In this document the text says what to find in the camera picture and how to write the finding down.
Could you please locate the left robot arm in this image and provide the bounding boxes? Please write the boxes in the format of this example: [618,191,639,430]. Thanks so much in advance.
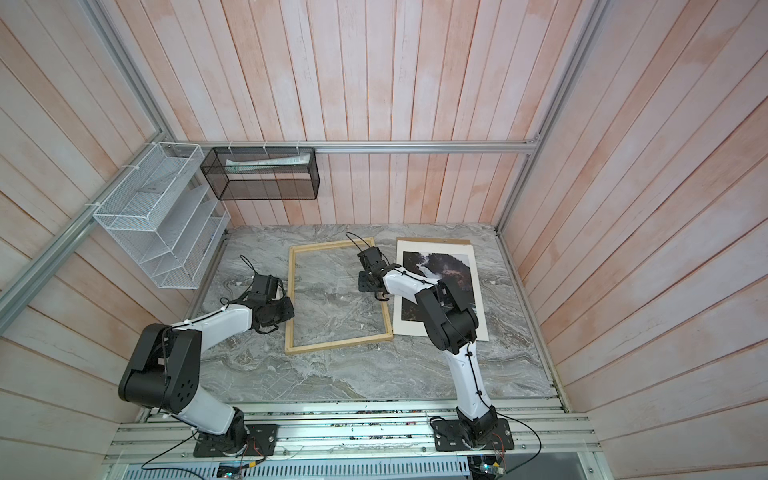
[118,273,294,456]

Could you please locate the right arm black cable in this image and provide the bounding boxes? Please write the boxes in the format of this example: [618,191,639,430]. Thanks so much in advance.
[345,231,544,479]

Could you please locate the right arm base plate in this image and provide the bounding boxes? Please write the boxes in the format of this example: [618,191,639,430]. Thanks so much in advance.
[428,416,514,452]

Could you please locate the brown backing board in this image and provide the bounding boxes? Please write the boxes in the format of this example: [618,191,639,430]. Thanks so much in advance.
[396,237,471,245]

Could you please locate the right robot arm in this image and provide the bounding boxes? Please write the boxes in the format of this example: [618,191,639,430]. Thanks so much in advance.
[357,246,499,449]

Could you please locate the waterfall photo print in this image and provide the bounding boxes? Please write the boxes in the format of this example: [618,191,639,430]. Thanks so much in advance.
[392,241,490,343]

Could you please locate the white wire mesh shelf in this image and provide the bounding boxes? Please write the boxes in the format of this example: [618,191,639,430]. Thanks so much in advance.
[94,142,230,290]

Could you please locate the aluminium rail platform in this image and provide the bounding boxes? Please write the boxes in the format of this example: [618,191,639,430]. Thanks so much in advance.
[103,397,612,479]

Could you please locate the wooden picture frame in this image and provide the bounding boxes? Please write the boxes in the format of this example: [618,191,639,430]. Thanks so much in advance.
[284,237,394,355]

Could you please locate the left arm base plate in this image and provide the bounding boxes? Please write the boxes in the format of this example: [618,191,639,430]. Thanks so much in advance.
[193,423,279,458]

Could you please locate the paper in black basket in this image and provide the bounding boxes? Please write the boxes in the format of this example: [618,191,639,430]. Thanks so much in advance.
[224,154,312,174]

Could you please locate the aluminium frame profile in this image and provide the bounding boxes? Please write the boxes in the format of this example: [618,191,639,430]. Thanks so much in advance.
[1,1,613,331]

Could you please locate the black wire mesh basket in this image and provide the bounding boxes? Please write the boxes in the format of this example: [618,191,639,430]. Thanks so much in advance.
[201,146,321,201]

